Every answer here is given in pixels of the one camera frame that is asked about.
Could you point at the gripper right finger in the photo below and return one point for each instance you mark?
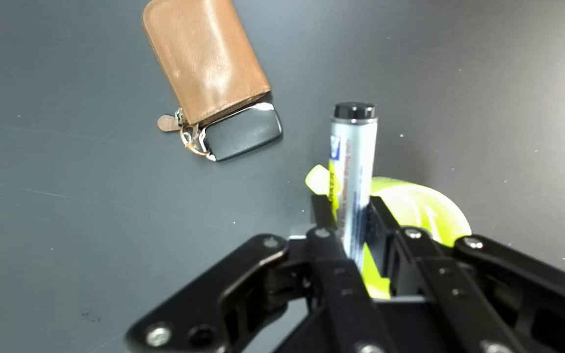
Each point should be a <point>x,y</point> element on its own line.
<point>483,289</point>

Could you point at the yellow-green mug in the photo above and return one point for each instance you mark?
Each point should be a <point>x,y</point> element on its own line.
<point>417,206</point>

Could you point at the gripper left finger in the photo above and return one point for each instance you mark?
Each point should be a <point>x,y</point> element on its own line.
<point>243,289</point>

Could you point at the brown leather key pouch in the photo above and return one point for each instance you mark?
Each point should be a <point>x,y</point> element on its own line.
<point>204,59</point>

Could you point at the silver marker with black cap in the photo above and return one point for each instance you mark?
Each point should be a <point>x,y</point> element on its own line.
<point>352,181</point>

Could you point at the black car key fob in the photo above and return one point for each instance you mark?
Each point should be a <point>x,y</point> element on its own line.
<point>243,133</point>

